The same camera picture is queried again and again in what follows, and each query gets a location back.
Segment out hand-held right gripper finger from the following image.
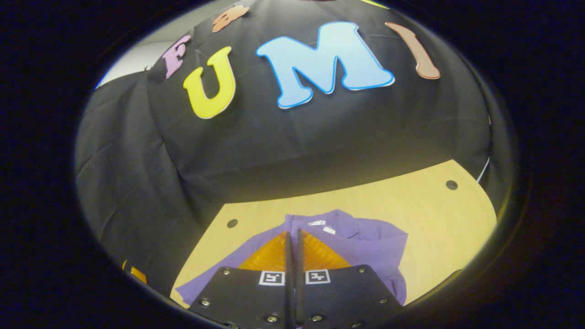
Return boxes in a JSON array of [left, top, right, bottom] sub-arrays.
[[292, 228, 405, 329], [188, 230, 293, 329]]

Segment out purple button-up garment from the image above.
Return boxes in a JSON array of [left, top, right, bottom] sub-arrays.
[[175, 209, 409, 307]]

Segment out white cable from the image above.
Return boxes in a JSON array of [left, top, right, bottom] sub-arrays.
[[475, 156, 491, 183]]

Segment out black backdrop cloth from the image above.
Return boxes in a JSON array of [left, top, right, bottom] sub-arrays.
[[73, 0, 510, 297]]

